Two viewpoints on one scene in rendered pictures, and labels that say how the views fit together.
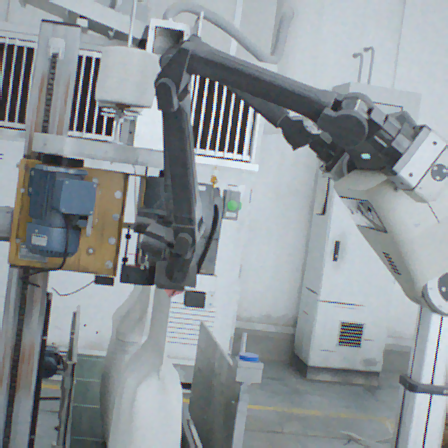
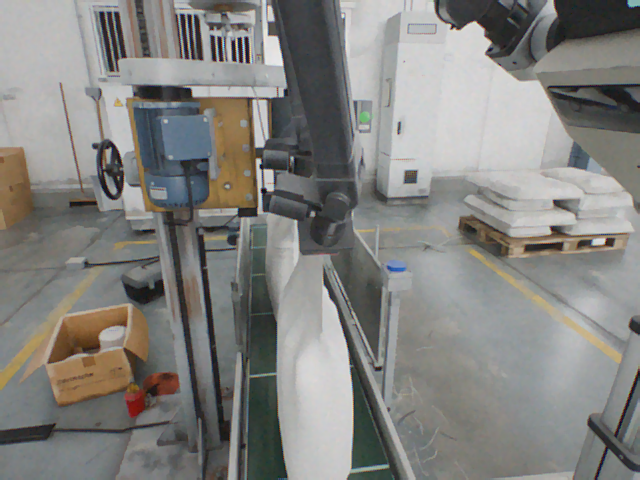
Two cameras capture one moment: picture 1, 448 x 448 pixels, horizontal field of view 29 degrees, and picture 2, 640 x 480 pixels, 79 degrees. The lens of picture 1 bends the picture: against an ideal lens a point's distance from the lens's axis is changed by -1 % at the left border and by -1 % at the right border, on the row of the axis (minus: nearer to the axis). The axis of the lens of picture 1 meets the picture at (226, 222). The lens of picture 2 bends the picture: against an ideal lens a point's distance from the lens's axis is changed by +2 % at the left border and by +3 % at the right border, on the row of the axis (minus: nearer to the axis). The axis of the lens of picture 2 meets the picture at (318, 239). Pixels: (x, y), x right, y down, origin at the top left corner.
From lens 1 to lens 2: 150 cm
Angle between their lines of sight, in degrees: 18
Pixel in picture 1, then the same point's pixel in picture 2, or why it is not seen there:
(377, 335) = (426, 175)
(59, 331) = not seen: hidden behind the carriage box
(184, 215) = (334, 162)
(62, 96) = (157, 14)
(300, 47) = not seen: outside the picture
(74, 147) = (168, 72)
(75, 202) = (184, 145)
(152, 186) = (278, 108)
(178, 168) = (314, 71)
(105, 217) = (235, 149)
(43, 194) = (148, 138)
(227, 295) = not seen: hidden behind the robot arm
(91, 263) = (231, 198)
